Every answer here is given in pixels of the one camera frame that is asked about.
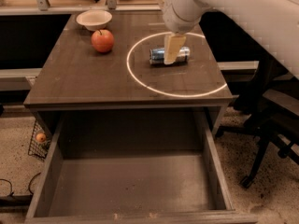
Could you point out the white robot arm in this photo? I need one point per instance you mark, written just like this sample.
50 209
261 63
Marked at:
273 24

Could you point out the small orange fruit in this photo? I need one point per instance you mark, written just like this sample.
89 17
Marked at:
41 137

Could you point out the red apple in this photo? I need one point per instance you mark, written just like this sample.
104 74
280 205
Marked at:
102 41

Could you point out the open grey wooden drawer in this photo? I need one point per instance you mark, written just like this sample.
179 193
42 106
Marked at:
133 167

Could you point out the black office chair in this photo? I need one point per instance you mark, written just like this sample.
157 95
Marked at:
272 107

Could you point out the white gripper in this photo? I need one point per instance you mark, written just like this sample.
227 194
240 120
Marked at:
177 21

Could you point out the black wire basket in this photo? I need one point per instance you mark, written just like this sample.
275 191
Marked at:
36 149

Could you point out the blue silver redbull can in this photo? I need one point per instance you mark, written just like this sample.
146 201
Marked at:
160 56

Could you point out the white bowl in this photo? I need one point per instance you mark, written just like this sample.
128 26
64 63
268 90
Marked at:
94 20

